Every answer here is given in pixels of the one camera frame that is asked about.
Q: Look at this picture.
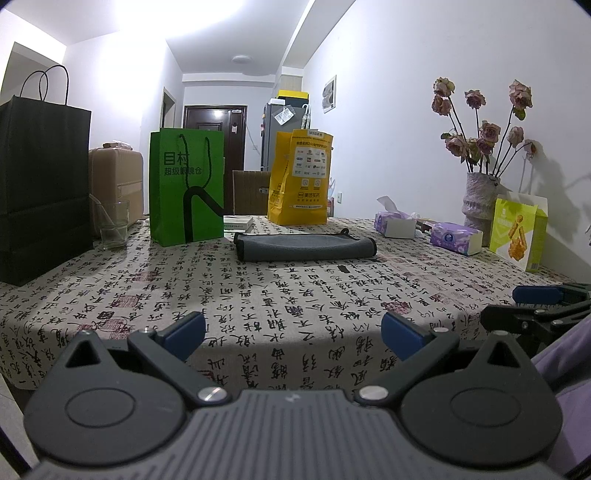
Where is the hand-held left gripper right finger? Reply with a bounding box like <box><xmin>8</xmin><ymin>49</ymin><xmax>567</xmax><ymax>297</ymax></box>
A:
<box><xmin>355</xmin><ymin>311</ymin><xmax>536</xmax><ymax>409</ymax></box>

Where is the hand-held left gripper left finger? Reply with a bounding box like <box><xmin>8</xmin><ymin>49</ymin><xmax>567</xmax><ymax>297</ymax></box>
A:
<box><xmin>58</xmin><ymin>311</ymin><xmax>232</xmax><ymax>409</ymax></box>

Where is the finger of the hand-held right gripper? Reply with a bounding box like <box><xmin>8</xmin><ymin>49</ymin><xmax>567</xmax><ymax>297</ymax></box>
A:
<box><xmin>512</xmin><ymin>282</ymin><xmax>591</xmax><ymax>309</ymax></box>
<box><xmin>480</xmin><ymin>305</ymin><xmax>561</xmax><ymax>334</ymax></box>

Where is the grey towel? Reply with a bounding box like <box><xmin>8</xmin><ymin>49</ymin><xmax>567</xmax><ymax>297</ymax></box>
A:
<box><xmin>233</xmin><ymin>228</ymin><xmax>378</xmax><ymax>261</ymax></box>

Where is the yellow-green snack bag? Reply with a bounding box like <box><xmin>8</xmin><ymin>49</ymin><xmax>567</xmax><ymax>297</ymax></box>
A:
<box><xmin>489</xmin><ymin>193</ymin><xmax>549</xmax><ymax>273</ymax></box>

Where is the person's purple clothing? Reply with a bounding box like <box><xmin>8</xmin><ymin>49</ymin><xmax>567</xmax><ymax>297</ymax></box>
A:
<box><xmin>531</xmin><ymin>318</ymin><xmax>591</xmax><ymax>480</ymax></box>

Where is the purple tissue pack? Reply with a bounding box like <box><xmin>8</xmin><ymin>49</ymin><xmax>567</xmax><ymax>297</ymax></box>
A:
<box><xmin>430</xmin><ymin>222</ymin><xmax>484</xmax><ymax>256</ymax></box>

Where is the calligraphy printed tablecloth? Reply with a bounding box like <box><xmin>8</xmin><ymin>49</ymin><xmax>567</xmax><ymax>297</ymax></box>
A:
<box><xmin>0</xmin><ymin>215</ymin><xmax>591</xmax><ymax>402</ymax></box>

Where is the grey textured vase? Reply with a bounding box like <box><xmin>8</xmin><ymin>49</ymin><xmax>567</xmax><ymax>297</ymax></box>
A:
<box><xmin>463</xmin><ymin>172</ymin><xmax>513</xmax><ymax>247</ymax></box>

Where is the open purple tissue box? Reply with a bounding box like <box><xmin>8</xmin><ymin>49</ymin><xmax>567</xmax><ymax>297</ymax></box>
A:
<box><xmin>374</xmin><ymin>196</ymin><xmax>419</xmax><ymax>239</ymax></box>

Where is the clear drinking glass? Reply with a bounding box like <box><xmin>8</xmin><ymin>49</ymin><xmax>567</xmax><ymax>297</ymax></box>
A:
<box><xmin>95</xmin><ymin>199</ymin><xmax>130</xmax><ymax>251</ymax></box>

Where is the green paper bag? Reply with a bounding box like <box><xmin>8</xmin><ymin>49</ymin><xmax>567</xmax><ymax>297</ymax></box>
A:
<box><xmin>148</xmin><ymin>128</ymin><xmax>225</xmax><ymax>247</ymax></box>

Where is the clear straw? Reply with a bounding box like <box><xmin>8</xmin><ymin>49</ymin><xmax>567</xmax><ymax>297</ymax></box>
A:
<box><xmin>89</xmin><ymin>194</ymin><xmax>114</xmax><ymax>232</ymax></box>

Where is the brown cardboard box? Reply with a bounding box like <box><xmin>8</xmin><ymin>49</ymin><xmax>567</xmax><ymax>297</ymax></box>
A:
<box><xmin>232</xmin><ymin>170</ymin><xmax>272</xmax><ymax>216</ymax></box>

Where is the beige suitcase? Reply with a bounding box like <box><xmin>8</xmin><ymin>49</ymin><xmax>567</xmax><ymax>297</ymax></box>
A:
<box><xmin>89</xmin><ymin>147</ymin><xmax>145</xmax><ymax>238</ymax></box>

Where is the bunch of dried roses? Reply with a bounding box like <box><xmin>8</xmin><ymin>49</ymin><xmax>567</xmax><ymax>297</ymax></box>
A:
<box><xmin>431</xmin><ymin>78</ymin><xmax>539</xmax><ymax>178</ymax></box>

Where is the yellow paper bag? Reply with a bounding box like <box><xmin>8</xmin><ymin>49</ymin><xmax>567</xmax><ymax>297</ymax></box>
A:
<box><xmin>269</xmin><ymin>129</ymin><xmax>334</xmax><ymax>226</ymax></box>

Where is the black paper bag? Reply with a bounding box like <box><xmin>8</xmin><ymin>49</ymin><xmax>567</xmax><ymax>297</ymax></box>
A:
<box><xmin>0</xmin><ymin>65</ymin><xmax>93</xmax><ymax>287</ymax></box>

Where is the grey refrigerator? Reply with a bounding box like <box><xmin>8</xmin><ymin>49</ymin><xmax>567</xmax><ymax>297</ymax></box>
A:
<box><xmin>262</xmin><ymin>102</ymin><xmax>308</xmax><ymax>174</ymax></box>

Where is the dark brown door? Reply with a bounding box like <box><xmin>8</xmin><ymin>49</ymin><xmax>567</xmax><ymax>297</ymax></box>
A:
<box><xmin>183</xmin><ymin>105</ymin><xmax>247</xmax><ymax>174</ymax></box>

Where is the wall picture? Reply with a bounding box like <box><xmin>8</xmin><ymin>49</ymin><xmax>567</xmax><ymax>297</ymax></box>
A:
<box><xmin>322</xmin><ymin>75</ymin><xmax>337</xmax><ymax>114</ymax></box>

